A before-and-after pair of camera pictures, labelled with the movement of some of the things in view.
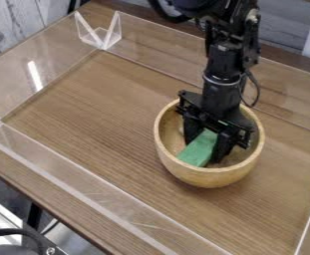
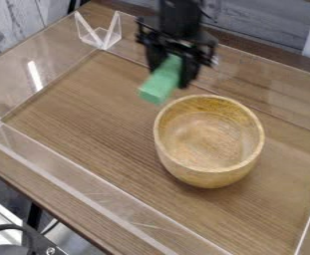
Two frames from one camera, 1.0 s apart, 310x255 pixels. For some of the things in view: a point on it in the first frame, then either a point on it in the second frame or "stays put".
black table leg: (35, 215) stays put
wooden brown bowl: (220, 174) stays put
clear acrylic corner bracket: (101, 37) stays put
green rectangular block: (197, 150) → (161, 80)
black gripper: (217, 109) → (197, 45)
